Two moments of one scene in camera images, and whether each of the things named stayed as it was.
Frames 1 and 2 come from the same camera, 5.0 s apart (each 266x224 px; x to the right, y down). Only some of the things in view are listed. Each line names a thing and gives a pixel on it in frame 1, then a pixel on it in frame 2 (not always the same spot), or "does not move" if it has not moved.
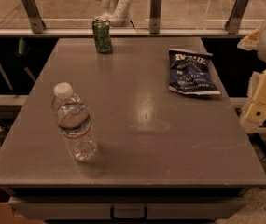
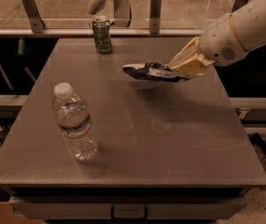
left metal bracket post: x=35 y=18 does not move
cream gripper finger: x=250 y=42 → x=189 y=51
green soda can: x=101 y=26 does not move
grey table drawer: x=126 y=207 does not move
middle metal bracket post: x=155 y=12 does not move
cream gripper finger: x=264 y=97 → x=194 y=65
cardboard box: x=1 y=210 does not move
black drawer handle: x=113 y=217 does not move
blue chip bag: x=191 y=73 → x=156 y=71
